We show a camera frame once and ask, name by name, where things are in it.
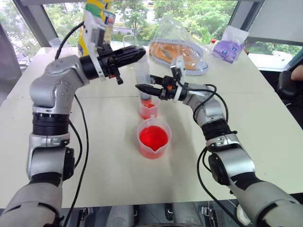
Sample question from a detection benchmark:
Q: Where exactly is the clear plastic syringe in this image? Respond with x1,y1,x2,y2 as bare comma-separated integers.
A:
134,56,153,107

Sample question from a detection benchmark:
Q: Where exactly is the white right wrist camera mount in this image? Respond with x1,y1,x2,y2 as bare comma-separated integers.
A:
170,55,188,104

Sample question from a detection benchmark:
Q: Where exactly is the clear empty glass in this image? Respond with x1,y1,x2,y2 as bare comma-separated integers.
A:
122,34,139,48

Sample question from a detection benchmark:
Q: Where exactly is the clear plastic bag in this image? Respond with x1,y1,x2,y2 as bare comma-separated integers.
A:
148,13,212,77

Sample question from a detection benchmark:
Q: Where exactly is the purple tissue pack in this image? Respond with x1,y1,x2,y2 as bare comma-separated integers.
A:
211,25,250,65

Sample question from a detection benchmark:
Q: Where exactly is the yellow snack bag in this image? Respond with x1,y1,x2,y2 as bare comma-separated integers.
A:
78,0,116,57

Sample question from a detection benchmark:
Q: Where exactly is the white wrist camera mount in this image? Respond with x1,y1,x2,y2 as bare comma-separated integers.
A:
83,11,107,81
170,55,188,104

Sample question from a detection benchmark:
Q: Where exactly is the clear tray with orange contents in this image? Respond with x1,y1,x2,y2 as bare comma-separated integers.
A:
149,40,210,76

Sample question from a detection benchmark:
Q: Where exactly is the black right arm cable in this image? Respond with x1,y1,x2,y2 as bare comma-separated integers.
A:
183,82,247,227

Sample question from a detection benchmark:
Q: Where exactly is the large cup with red liquid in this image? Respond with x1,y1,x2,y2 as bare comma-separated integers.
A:
136,115,172,160

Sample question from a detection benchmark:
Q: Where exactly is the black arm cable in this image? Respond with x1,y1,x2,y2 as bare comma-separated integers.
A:
54,21,89,227
183,82,247,227

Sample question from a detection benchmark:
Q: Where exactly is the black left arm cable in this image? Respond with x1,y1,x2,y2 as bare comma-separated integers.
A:
54,21,89,227

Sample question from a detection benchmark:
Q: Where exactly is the small cup with red liquid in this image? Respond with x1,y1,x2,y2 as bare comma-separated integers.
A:
139,98,161,120

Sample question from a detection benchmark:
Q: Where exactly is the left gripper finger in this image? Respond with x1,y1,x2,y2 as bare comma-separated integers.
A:
116,53,146,69
115,45,146,60

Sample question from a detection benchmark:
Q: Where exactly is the black chair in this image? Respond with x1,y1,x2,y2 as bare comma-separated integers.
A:
276,70,303,130

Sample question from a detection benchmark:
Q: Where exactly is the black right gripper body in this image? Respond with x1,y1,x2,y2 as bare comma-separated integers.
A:
158,75,179,101

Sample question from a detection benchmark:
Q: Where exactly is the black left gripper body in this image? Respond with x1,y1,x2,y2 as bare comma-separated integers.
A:
96,44,125,85

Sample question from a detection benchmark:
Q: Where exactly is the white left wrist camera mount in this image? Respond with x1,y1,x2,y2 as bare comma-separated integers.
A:
83,11,107,81

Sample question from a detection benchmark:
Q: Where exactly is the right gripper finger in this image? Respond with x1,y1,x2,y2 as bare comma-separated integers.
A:
149,75,166,85
135,84,163,96

